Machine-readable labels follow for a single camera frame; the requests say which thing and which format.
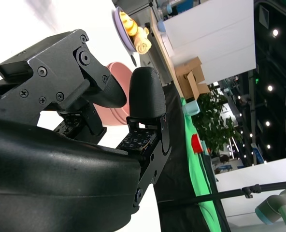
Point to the black backdrop cloth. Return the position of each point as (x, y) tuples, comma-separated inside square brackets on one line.
[(176, 145)]

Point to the light wooden table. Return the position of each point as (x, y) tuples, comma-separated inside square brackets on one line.
[(167, 60)]

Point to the black round table grommet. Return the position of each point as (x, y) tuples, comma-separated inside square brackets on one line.
[(134, 60)]

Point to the red cylinder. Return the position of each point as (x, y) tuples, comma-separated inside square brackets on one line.
[(196, 143)]

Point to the green leafy plant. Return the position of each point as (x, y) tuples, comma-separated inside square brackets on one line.
[(215, 120)]

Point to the brown cardboard box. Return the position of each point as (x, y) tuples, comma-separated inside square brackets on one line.
[(193, 75)]

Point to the beige rolled towel toy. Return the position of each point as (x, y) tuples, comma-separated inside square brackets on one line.
[(143, 46)]

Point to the green backdrop cloth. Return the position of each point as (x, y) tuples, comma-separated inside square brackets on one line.
[(201, 174)]

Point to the grey blue industrial robot arm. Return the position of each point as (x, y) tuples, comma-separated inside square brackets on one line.
[(273, 207)]

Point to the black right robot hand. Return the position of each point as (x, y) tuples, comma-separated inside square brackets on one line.
[(48, 169)]

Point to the orange striped croissant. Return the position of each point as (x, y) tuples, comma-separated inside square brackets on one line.
[(129, 24)]

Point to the light teal cup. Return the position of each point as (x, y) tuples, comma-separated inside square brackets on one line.
[(191, 108)]

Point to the lavender round plate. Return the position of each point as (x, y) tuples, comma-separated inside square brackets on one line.
[(120, 36)]

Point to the black stand pole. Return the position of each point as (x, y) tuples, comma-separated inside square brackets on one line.
[(266, 187)]

